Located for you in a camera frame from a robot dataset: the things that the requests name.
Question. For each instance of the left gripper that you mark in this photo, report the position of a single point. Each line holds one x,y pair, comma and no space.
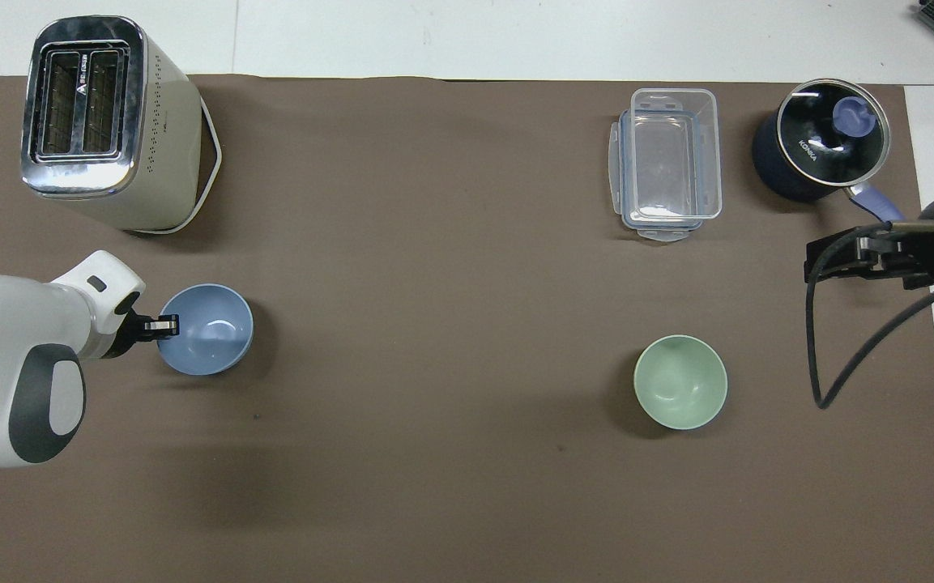
125,336

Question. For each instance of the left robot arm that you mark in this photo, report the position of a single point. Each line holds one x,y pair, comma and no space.
5,356

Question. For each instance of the blue bowl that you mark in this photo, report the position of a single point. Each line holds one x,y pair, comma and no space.
211,344

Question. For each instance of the green bowl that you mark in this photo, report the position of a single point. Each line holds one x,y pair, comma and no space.
680,383

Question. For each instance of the glass pot lid blue knob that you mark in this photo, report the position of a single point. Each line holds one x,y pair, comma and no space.
827,134

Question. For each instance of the dark blue pot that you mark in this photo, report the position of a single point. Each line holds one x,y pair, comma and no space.
774,174

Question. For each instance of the cream and chrome toaster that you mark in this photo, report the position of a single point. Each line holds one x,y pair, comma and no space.
155,146

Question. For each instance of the clear plastic container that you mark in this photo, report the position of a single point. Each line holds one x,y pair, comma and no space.
671,154

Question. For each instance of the clear container lid blue seal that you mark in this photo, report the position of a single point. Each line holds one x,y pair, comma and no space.
614,162

